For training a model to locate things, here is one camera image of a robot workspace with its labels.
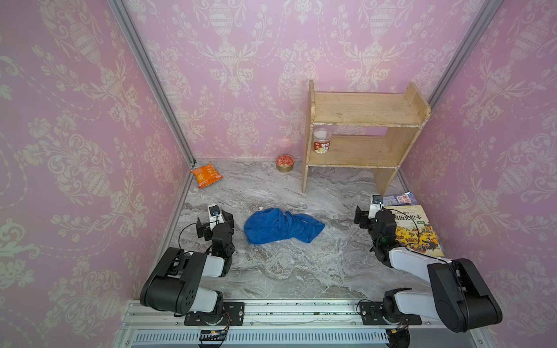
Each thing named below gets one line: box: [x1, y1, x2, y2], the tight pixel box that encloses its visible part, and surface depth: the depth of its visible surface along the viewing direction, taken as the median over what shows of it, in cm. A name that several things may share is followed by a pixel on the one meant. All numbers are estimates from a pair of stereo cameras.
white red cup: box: [313, 127, 333, 155], surface depth 94 cm
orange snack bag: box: [188, 160, 224, 190], surface depth 112 cm
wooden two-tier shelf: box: [302, 79, 432, 196], surface depth 85 cm
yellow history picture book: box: [382, 204, 445, 257], surface depth 89 cm
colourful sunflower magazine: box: [382, 191, 419, 207], surface depth 102 cm
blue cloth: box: [244, 208, 325, 245], surface depth 94 cm
